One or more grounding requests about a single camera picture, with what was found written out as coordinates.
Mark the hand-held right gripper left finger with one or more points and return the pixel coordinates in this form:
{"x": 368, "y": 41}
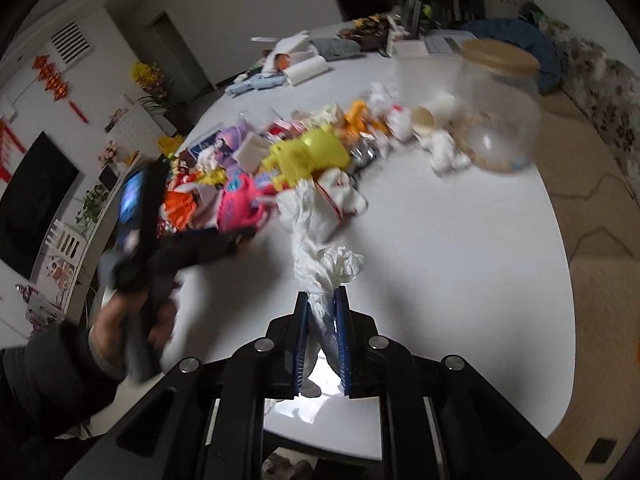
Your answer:
{"x": 299, "y": 350}

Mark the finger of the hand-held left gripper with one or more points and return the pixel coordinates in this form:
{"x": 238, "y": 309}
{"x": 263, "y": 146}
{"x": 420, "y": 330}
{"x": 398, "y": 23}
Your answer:
{"x": 210, "y": 247}

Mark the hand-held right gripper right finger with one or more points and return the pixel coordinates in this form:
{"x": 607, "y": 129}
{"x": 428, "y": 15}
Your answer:
{"x": 342, "y": 345}

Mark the white plastic bag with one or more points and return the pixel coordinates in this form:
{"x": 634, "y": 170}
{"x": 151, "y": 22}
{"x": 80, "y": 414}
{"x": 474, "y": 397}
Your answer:
{"x": 320, "y": 265}

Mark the person's left forearm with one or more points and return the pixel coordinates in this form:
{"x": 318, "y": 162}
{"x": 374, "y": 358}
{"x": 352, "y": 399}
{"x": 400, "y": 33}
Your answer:
{"x": 45, "y": 380}

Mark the person's left hand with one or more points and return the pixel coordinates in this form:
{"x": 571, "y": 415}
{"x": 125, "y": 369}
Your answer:
{"x": 107, "y": 325}

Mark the orange ruffled toy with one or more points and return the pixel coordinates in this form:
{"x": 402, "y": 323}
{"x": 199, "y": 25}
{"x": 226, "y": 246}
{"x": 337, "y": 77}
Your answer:
{"x": 177, "y": 207}

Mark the green potted plant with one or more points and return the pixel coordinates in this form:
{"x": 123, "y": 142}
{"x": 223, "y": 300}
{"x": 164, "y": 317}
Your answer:
{"x": 92, "y": 205}

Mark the pink plush toy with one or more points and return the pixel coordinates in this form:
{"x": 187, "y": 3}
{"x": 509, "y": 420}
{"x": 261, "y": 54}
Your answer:
{"x": 242, "y": 205}

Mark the pink flower bouquet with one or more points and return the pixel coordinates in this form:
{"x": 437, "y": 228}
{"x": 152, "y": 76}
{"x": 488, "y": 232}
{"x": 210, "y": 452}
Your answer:
{"x": 110, "y": 152}

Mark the yellow plastic stool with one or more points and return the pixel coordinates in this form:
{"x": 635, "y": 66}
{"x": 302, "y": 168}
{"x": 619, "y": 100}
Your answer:
{"x": 170, "y": 144}

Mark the white television cabinet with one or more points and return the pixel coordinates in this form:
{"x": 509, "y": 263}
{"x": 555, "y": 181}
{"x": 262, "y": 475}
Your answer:
{"x": 65, "y": 260}

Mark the purple plush toy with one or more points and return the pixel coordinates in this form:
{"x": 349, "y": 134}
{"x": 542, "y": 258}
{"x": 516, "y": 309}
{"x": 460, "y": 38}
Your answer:
{"x": 230, "y": 142}

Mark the black television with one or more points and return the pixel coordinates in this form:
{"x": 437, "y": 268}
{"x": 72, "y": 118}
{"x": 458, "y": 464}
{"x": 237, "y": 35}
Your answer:
{"x": 35, "y": 215}

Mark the yellow plush toy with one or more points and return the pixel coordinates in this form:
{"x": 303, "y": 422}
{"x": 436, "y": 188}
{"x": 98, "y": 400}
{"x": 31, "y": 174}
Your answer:
{"x": 310, "y": 152}

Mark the yellow flower bouquet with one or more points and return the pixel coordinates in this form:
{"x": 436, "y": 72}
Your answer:
{"x": 149, "y": 80}

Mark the white red-striped bag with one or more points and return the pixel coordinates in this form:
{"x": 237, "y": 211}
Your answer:
{"x": 340, "y": 195}

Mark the light blue cloth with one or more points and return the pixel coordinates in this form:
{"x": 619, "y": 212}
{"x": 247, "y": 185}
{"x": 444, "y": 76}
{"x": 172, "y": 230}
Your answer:
{"x": 255, "y": 83}

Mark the grey door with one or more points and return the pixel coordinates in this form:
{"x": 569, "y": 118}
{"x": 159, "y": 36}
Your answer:
{"x": 185, "y": 50}

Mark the silver foil wrapper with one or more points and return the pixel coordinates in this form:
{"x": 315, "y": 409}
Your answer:
{"x": 367, "y": 152}

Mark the white paper roll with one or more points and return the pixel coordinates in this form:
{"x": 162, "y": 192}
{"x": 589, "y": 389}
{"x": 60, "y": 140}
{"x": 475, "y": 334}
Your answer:
{"x": 306, "y": 71}

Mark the white crumpled tissue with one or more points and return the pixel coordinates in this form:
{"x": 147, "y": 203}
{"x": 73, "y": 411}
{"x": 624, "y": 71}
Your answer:
{"x": 445, "y": 152}

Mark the grey cushion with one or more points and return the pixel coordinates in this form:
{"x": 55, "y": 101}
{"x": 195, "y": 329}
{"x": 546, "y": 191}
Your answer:
{"x": 335, "y": 48}

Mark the white paper cup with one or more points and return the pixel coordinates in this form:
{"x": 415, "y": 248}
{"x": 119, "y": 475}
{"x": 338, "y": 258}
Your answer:
{"x": 432, "y": 112}

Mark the glass jar with wooden lid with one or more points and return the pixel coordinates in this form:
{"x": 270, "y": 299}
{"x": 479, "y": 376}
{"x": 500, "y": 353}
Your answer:
{"x": 500, "y": 110}

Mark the white box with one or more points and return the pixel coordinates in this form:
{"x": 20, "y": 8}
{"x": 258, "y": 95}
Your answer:
{"x": 412, "y": 48}

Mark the red knot wall decoration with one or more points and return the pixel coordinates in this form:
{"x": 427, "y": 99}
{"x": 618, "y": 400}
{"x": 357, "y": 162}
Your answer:
{"x": 57, "y": 85}

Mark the white wall vent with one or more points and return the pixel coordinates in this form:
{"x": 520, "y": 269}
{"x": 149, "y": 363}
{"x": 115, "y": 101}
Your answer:
{"x": 72, "y": 42}

